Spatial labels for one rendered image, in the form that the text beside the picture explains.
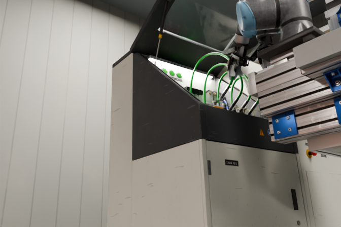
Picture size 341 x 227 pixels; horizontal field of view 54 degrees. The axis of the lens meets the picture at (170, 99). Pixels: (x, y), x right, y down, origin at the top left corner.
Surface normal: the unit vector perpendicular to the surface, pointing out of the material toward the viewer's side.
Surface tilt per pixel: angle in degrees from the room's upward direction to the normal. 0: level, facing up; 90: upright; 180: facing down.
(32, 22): 90
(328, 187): 90
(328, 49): 90
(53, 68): 90
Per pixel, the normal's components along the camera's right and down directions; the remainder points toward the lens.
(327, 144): -0.77, -0.20
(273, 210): 0.59, -0.30
